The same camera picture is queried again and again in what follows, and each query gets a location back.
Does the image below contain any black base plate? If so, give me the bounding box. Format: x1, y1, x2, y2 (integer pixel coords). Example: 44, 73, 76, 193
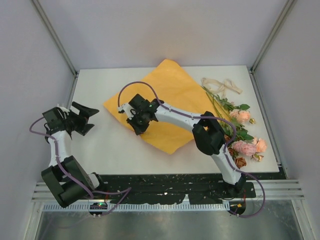
77, 172, 288, 205

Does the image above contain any cream ribbon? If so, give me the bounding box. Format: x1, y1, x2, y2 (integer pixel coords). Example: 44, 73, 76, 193
201, 77, 243, 99

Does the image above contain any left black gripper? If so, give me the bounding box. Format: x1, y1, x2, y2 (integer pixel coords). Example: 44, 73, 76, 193
62, 102, 98, 136

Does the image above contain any aluminium corner post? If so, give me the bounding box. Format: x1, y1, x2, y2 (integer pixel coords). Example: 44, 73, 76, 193
30, 0, 78, 77
248, 0, 298, 75

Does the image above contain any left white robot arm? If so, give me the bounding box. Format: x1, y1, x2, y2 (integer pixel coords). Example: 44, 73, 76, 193
41, 102, 107, 208

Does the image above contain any white slotted cable duct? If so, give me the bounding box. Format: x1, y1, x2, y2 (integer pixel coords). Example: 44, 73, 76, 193
42, 201, 230, 212

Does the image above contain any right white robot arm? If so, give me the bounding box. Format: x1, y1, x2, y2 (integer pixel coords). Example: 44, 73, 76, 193
118, 94, 246, 197

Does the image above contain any right aluminium corner post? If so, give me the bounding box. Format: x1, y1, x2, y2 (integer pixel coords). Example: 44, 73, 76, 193
248, 0, 298, 75

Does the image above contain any fake flower bouquet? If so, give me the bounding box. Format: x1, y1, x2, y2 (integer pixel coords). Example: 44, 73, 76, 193
203, 87, 268, 169

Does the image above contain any left aluminium corner post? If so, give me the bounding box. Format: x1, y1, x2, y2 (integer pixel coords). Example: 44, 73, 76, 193
30, 0, 78, 77

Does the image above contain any orange wrapping paper sheet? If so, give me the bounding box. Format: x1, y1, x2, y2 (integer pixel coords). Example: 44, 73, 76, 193
103, 58, 216, 155

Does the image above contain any aluminium frame rail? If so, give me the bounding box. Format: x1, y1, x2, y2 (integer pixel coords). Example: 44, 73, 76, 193
31, 179, 305, 202

